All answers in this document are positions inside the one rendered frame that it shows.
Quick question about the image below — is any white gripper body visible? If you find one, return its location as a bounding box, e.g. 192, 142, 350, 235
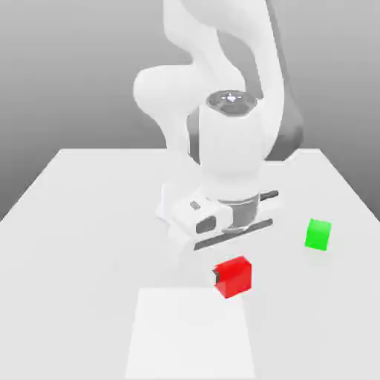
189, 217, 279, 267

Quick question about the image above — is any small red cube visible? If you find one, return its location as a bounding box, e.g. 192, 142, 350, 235
213, 255, 253, 300

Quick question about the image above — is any small green cube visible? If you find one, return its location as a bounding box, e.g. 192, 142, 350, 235
304, 218, 333, 252

